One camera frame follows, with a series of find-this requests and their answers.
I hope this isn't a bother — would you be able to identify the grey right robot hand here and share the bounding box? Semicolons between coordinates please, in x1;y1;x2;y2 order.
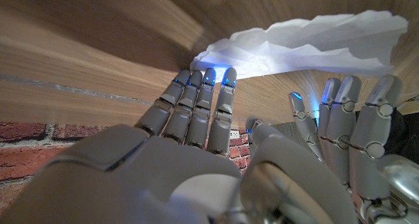
0;66;359;224

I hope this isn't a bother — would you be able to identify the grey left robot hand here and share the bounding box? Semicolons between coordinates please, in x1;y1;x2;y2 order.
287;73;419;224

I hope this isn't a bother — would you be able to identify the white paper coffee filter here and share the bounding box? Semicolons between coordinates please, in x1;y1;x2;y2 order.
189;10;409;81

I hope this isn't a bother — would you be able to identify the red brick print backdrop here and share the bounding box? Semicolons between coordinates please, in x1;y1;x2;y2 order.
0;121;253;215

